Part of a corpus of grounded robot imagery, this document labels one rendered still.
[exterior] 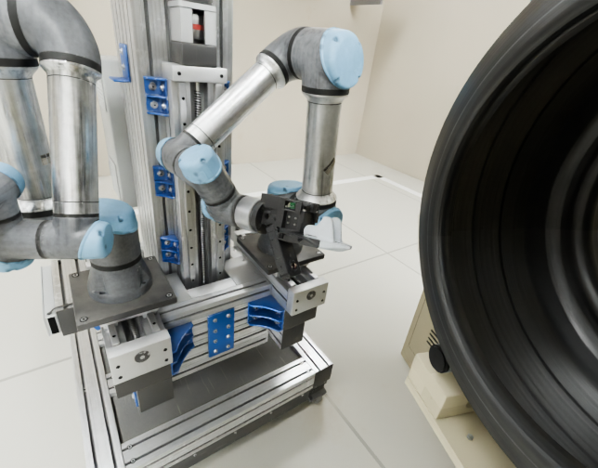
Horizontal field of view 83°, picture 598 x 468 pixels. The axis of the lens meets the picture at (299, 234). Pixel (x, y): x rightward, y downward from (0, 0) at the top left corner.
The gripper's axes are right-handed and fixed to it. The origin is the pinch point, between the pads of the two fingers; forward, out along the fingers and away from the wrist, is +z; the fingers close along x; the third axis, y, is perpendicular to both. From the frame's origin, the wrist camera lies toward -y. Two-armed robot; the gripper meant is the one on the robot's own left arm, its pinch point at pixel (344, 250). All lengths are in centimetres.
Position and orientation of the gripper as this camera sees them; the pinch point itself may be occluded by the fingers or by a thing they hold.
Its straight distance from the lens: 62.2
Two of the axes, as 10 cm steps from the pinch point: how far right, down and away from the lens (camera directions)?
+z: 8.3, 2.3, -5.1
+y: 1.9, -9.7, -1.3
